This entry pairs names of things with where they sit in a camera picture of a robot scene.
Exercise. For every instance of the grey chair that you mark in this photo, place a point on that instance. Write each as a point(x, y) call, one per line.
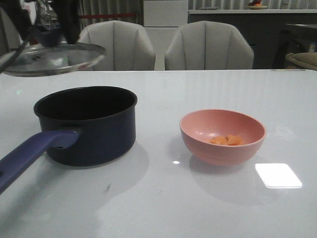
point(208, 45)
point(128, 46)

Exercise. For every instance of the dark blue saucepan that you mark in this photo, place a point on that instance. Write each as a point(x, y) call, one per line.
point(81, 127)

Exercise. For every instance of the left grey chair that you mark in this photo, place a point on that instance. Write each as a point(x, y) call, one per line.
point(128, 46)

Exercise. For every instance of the glass lid blue knob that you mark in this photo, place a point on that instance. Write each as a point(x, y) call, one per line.
point(51, 56)

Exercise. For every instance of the white cabinet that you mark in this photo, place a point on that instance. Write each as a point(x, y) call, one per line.
point(161, 18)

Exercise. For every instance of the fruit plate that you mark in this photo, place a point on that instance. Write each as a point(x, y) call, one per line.
point(256, 5)

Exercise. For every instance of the red barrier tape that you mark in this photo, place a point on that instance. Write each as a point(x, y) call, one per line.
point(106, 16)

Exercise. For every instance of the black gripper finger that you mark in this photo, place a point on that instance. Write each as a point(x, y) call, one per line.
point(19, 17)
point(68, 17)

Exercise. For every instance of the olive sofa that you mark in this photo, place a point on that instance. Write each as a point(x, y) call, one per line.
point(307, 60)

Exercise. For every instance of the right grey chair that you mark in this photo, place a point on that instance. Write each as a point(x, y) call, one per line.
point(208, 45)

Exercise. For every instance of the orange ham slice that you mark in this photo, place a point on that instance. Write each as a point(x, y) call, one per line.
point(233, 140)
point(219, 140)

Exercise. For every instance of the pink bowl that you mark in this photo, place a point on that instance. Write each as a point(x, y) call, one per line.
point(199, 128)

